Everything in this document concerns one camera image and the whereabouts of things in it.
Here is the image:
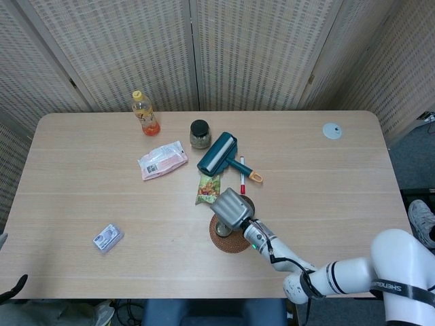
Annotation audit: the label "black floor bar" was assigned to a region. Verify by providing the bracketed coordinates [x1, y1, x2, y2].
[400, 187, 435, 204]

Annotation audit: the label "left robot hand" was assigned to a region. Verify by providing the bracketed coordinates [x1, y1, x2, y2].
[0, 232, 29, 305]

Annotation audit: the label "orange drink bottle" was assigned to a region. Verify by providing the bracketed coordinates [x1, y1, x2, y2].
[131, 90, 161, 137]

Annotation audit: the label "black teapot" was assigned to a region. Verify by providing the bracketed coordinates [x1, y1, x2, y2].
[241, 194, 256, 218]

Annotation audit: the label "grey sneaker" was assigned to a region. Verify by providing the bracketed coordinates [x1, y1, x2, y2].
[92, 299, 116, 326]

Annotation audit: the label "clear plastic tissue pack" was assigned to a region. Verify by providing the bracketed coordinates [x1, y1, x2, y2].
[92, 223, 125, 253]

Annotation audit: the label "black floor cables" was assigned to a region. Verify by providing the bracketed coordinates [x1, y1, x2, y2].
[114, 298, 147, 326]

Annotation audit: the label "teal lint roller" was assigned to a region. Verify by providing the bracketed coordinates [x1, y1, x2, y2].
[196, 131, 264, 184]

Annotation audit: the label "round woven rattan coaster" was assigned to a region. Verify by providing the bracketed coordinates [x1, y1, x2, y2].
[209, 212, 257, 254]

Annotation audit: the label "grey cloth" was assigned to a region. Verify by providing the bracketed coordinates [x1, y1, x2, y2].
[0, 298, 103, 326]

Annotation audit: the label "pink and white packet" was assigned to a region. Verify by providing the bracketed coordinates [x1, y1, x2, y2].
[137, 141, 189, 181]

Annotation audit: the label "blue chair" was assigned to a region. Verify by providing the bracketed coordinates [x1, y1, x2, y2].
[141, 298, 288, 326]

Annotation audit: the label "green snack bag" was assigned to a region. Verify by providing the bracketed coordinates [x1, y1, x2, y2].
[194, 173, 222, 207]

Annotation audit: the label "red and white marker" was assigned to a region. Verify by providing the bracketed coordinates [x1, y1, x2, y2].
[239, 156, 247, 195]

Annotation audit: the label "glass jar with black lid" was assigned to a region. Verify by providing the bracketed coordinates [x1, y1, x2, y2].
[189, 120, 211, 149]

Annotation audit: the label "small metal cup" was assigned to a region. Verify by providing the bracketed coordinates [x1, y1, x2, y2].
[216, 222, 235, 238]

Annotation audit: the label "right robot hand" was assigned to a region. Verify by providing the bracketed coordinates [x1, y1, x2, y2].
[209, 187, 256, 232]

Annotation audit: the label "grey cable grommet cap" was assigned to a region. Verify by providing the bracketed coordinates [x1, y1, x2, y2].
[321, 122, 343, 139]

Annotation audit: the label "woven folding screen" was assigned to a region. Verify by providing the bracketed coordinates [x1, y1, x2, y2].
[0, 0, 435, 221]

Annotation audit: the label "white sneaker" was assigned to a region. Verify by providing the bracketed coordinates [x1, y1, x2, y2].
[407, 199, 435, 249]

